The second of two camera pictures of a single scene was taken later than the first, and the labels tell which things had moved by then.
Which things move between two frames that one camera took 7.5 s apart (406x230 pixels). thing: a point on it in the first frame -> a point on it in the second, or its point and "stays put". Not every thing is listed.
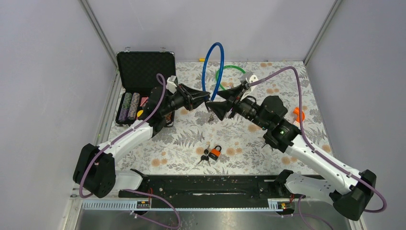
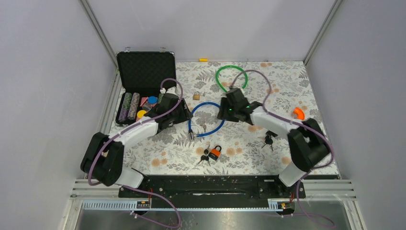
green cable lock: x=228 y=66 stays put
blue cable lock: x=221 y=68 -> x=190 y=132
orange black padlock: x=214 y=153 stays put
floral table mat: x=260 y=111 stays put
